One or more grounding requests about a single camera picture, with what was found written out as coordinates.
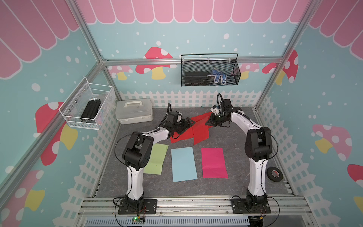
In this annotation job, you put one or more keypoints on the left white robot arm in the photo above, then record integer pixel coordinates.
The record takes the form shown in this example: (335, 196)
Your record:
(137, 153)

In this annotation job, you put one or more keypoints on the black box in mesh basket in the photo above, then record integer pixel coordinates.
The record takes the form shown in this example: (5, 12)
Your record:
(196, 79)

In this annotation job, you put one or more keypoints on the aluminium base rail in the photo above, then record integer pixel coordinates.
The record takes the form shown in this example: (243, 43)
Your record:
(199, 211)

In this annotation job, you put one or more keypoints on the black tape roll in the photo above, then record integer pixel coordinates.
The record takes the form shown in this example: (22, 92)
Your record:
(274, 174)

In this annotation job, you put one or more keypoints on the white wire wall basket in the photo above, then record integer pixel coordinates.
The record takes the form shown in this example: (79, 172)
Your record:
(72, 109)

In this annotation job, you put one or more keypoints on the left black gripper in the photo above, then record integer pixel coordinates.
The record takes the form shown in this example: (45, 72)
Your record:
(185, 126)

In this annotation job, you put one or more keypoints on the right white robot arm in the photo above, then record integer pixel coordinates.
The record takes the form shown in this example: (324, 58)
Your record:
(258, 148)

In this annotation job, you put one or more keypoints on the blue white item in basket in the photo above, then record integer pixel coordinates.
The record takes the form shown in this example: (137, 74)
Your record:
(217, 77)

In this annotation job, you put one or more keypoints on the blue paper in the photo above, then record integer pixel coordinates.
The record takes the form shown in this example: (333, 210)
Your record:
(183, 164)

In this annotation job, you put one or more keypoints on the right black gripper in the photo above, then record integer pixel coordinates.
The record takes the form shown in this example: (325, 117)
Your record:
(211, 120)

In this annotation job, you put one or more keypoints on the red paper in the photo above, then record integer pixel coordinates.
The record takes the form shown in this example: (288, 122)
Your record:
(185, 136)
(201, 120)
(200, 132)

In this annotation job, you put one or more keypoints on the white plastic storage box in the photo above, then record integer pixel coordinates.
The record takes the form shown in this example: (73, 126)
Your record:
(134, 111)

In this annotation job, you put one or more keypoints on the black mesh wall basket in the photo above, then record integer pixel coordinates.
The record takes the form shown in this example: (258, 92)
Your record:
(226, 63)

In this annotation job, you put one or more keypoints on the large green paper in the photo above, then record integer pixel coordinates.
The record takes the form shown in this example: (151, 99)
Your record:
(156, 161)

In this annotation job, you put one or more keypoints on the green lit circuit board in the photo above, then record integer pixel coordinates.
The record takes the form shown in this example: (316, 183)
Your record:
(138, 221)

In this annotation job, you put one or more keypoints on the black block in wire basket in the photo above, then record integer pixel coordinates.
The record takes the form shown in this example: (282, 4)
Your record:
(90, 111)

